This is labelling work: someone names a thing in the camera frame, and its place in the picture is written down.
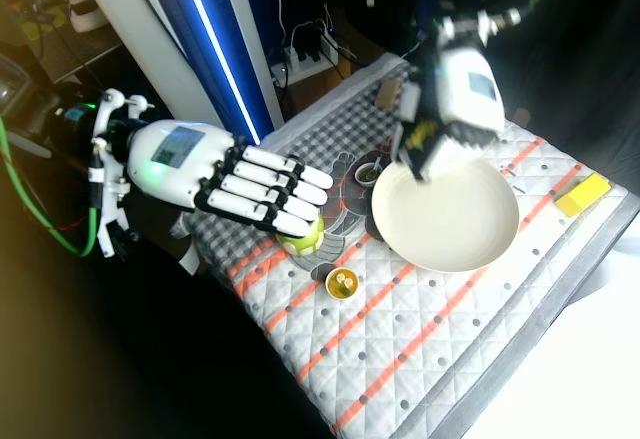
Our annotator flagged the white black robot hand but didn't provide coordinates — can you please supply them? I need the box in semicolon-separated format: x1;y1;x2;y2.
392;41;507;183
126;118;335;240

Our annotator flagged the yellow food piece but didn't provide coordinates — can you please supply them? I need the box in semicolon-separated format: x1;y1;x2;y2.
407;120;437;151

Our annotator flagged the white round plate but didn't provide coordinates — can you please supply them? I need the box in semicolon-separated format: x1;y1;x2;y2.
370;151;521;274

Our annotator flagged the brown wooden block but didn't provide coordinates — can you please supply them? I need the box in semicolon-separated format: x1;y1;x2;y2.
374;78;404;111

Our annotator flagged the small bowl with spoon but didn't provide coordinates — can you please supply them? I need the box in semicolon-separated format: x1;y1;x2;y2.
354;156;384;188

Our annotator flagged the white panel with blue strip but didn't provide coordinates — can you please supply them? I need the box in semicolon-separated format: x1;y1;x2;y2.
69;0;286;146

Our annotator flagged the yellow block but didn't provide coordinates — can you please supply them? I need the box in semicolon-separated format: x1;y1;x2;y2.
554;172;613;218

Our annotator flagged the white power strip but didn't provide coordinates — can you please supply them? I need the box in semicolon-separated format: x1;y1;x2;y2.
269;32;342;86

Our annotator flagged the small yellow soup bowl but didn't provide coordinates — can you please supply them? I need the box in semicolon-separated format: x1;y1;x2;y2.
324;267;361;302

